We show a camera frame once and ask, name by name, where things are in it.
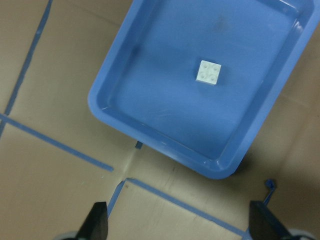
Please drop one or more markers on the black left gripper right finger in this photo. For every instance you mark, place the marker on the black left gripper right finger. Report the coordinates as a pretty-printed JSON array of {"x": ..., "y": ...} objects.
[{"x": 263, "y": 225}]

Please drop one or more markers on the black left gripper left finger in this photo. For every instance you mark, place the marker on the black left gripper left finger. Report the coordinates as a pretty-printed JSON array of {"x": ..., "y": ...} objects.
[{"x": 95, "y": 226}]

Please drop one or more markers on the white block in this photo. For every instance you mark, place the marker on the white block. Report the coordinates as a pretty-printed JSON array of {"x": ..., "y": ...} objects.
[{"x": 208, "y": 72}]

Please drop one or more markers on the blue plastic tray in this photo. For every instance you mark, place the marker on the blue plastic tray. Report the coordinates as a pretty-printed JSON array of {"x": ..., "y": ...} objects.
[{"x": 146, "y": 87}]

